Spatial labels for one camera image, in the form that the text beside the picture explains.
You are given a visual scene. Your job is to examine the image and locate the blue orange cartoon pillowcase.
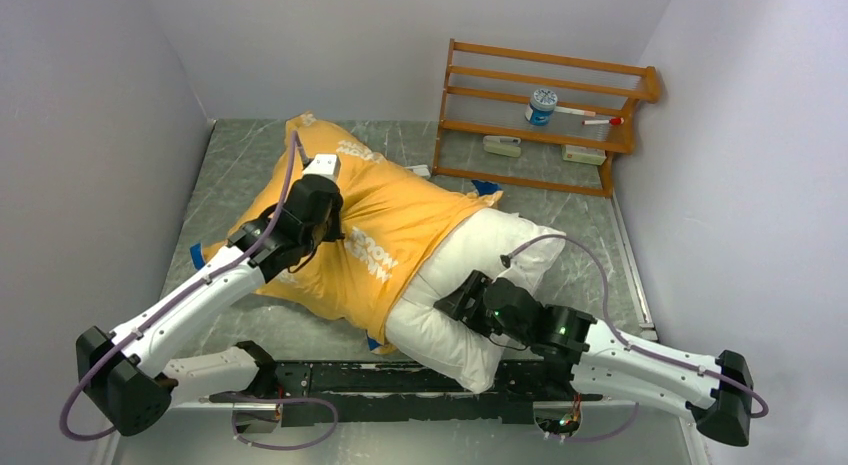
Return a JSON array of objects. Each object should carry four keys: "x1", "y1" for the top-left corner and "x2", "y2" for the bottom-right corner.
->
[{"x1": 188, "y1": 110, "x2": 505, "y2": 355}]

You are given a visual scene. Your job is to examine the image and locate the white pillow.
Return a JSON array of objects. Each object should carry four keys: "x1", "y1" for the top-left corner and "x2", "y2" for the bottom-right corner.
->
[{"x1": 384, "y1": 208, "x2": 565, "y2": 394}]

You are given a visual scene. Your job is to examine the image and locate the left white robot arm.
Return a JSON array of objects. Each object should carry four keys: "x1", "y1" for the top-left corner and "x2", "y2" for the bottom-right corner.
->
[{"x1": 60, "y1": 172, "x2": 343, "y2": 440}]

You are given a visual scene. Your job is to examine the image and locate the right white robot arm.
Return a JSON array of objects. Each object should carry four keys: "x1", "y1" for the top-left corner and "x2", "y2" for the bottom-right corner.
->
[{"x1": 435, "y1": 271, "x2": 755, "y2": 447}]

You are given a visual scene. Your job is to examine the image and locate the small white remote device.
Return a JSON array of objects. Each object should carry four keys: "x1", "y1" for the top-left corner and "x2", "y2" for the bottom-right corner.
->
[{"x1": 406, "y1": 165, "x2": 432, "y2": 180}]

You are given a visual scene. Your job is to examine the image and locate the white green rectangular device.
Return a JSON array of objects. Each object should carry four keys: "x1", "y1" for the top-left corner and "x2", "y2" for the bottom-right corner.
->
[{"x1": 482, "y1": 135, "x2": 522, "y2": 158}]

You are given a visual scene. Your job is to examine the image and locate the white box under shelf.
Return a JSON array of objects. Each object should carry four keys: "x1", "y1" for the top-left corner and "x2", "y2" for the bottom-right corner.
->
[{"x1": 562, "y1": 145, "x2": 607, "y2": 166}]

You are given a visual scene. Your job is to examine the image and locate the white pen on shelf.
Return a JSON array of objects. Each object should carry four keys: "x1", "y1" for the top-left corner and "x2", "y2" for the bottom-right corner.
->
[{"x1": 554, "y1": 106, "x2": 597, "y2": 117}]

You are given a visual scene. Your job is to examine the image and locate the blue white jar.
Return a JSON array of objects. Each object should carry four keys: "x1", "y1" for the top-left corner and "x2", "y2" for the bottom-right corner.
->
[{"x1": 525, "y1": 88, "x2": 558, "y2": 126}]

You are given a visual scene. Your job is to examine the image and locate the orange wooden shelf rack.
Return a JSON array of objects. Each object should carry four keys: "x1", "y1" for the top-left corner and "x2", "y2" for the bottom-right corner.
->
[{"x1": 432, "y1": 39, "x2": 664, "y2": 198}]

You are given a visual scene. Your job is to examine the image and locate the white red marker pen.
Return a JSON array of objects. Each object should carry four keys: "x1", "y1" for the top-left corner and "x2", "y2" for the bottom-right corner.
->
[{"x1": 582, "y1": 117, "x2": 625, "y2": 126}]

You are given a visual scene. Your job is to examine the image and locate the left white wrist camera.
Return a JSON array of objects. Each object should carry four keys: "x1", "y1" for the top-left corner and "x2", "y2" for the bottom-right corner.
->
[{"x1": 302, "y1": 153, "x2": 341, "y2": 182}]

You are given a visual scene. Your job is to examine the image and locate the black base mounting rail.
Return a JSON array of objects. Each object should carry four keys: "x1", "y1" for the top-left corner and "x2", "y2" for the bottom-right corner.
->
[{"x1": 210, "y1": 359, "x2": 604, "y2": 429}]

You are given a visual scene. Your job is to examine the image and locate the aluminium frame rail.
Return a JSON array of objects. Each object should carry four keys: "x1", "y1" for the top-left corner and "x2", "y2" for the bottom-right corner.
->
[{"x1": 109, "y1": 375, "x2": 694, "y2": 410}]

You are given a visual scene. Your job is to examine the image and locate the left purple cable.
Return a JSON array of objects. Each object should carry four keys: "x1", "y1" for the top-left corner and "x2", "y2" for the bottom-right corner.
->
[{"x1": 58, "y1": 129, "x2": 340, "y2": 453}]

